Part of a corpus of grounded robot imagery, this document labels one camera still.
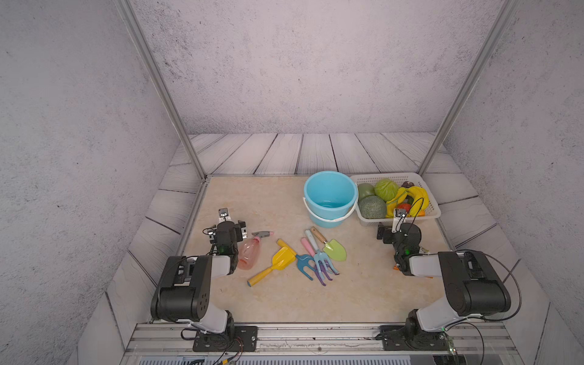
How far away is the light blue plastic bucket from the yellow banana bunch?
0.16 m

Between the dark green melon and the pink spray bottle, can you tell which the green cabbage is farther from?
the pink spray bottle

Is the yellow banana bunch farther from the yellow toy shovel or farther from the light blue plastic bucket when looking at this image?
the yellow toy shovel

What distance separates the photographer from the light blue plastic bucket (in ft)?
2.96

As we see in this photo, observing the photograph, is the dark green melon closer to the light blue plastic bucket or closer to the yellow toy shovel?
the light blue plastic bucket

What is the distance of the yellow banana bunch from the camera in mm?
957

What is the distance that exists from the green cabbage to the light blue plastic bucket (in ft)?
0.31

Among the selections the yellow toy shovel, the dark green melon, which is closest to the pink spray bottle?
the yellow toy shovel

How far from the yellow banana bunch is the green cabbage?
22 millimetres

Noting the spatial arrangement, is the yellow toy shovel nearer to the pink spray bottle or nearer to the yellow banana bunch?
the pink spray bottle

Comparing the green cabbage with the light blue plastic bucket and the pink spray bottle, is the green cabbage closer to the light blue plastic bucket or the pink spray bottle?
the light blue plastic bucket

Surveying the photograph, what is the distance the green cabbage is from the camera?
98 centimetres

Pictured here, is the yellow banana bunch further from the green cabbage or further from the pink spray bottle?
the pink spray bottle

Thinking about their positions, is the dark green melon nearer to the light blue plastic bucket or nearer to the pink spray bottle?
the light blue plastic bucket

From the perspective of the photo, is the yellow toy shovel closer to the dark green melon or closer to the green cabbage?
the dark green melon
